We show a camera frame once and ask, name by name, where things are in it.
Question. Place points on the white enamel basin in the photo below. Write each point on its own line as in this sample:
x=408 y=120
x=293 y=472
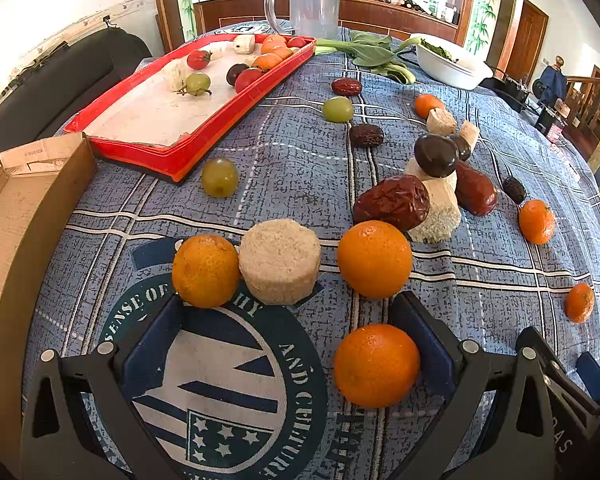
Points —
x=450 y=63

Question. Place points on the dark plum in tray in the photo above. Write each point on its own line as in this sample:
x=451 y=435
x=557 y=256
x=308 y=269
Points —
x=234 y=72

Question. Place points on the orange mandarin tray back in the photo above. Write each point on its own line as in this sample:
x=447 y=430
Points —
x=276 y=45

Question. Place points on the red date far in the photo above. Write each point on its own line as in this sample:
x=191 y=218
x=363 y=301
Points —
x=346 y=87

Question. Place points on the green grape in tray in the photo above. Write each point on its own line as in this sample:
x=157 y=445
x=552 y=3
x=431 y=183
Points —
x=197 y=84

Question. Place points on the orange mandarin front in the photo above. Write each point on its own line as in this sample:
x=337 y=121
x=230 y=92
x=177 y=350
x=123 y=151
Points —
x=376 y=366

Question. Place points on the green grape near tray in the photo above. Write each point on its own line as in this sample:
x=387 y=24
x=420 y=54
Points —
x=219 y=177

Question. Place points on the small orange mandarin far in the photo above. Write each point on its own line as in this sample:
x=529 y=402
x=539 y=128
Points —
x=425 y=103

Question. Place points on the dark wrinkled date centre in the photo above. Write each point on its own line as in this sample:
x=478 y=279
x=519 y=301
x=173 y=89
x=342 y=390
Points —
x=366 y=136

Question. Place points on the blue plaid tablecloth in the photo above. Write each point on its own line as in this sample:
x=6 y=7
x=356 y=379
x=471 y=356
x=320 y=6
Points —
x=248 y=391

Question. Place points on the smooth red date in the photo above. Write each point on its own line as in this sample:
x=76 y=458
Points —
x=474 y=191

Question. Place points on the black sofa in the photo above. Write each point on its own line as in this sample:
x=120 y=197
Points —
x=49 y=93

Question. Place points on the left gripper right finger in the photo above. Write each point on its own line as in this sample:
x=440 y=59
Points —
x=516 y=440

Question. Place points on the white cake piece in tray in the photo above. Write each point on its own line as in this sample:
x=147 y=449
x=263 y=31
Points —
x=175 y=74

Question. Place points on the red cherry tomato left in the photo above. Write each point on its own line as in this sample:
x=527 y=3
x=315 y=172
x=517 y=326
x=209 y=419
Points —
x=198 y=59

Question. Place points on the small beige cake cube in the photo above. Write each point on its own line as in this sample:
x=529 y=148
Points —
x=470 y=133

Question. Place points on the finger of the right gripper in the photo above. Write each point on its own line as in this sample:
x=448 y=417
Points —
x=589 y=372
x=571 y=406

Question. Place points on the orange mandarin in tray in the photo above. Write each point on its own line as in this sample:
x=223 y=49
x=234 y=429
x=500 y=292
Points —
x=267 y=61

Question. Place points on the white cake cube in tray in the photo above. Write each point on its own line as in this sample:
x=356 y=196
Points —
x=244 y=44

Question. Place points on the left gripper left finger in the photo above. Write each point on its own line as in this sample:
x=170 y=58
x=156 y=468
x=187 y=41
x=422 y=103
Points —
x=80 y=422

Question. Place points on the round beige rice cake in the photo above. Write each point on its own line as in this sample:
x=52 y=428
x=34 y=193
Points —
x=279 y=260

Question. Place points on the red tomato tray corner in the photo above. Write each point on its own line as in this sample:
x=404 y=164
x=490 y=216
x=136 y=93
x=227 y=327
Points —
x=296 y=42

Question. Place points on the green leafy vegetable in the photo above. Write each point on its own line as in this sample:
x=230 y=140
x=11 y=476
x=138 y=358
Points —
x=374 y=52

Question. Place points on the cardboard box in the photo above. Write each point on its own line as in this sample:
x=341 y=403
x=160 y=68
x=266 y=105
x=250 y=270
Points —
x=40 y=184

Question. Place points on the beige cake piece far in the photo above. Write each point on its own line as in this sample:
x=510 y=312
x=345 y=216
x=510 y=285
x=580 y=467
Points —
x=441 y=122

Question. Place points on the red tomato in tray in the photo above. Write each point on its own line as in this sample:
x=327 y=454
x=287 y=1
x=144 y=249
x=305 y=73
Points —
x=247 y=77

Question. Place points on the small dark date right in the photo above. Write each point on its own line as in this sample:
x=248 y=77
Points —
x=514 y=189

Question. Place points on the red plastic tray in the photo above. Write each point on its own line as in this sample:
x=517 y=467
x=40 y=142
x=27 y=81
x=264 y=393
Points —
x=141 y=122

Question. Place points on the green grape centre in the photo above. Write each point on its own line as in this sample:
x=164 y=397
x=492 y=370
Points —
x=338 y=109

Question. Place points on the white cake block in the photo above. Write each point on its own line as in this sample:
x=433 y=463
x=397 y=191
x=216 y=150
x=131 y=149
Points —
x=443 y=217

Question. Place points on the large red date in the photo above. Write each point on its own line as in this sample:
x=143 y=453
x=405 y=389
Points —
x=402 y=201

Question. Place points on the small dark plum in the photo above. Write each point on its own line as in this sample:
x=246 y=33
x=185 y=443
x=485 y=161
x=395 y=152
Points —
x=463 y=147

